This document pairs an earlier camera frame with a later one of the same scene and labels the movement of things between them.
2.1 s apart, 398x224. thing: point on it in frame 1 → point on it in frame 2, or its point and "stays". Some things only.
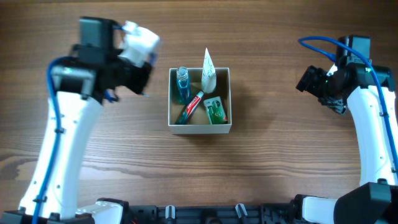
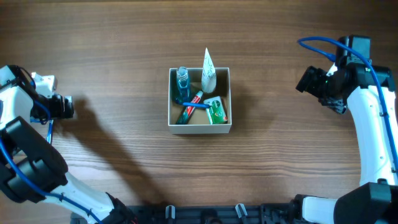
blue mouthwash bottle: (183, 85) stays
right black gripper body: (310, 80) stays
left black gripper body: (138, 78) → (66, 106)
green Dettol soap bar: (216, 112) stays
